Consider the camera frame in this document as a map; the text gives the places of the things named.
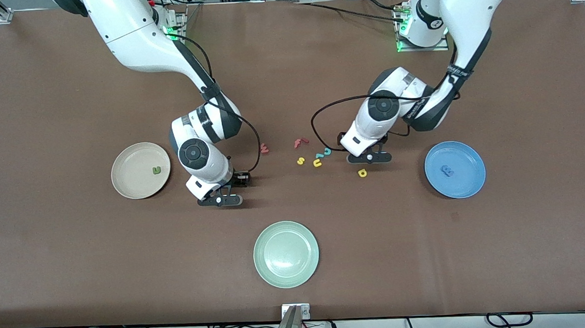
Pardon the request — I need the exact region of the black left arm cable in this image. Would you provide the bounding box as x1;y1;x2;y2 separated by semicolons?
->
309;89;465;154

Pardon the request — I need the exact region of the black looped floor cable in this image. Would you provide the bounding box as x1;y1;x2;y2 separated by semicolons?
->
484;311;535;328

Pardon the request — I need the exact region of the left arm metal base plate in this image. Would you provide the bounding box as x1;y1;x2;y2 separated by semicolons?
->
392;0;450;54

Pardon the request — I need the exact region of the silver camera mount plate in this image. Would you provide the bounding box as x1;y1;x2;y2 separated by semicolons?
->
281;303;311;321

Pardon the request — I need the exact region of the beige round plate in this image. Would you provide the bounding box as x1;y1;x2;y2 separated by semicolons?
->
109;141;173;201

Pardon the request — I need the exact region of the short black table cable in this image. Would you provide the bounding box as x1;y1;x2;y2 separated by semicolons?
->
359;0;406;13

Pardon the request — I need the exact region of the long black table cable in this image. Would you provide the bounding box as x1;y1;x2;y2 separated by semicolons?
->
293;0;407;29

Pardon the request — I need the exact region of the pale green round plate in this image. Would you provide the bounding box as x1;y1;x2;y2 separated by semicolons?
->
251;219;322;291

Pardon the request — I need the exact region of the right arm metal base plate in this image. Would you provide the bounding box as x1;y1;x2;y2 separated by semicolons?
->
156;3;190;45

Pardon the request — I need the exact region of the blue round plate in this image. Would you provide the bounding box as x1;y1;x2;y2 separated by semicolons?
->
422;139;488;201

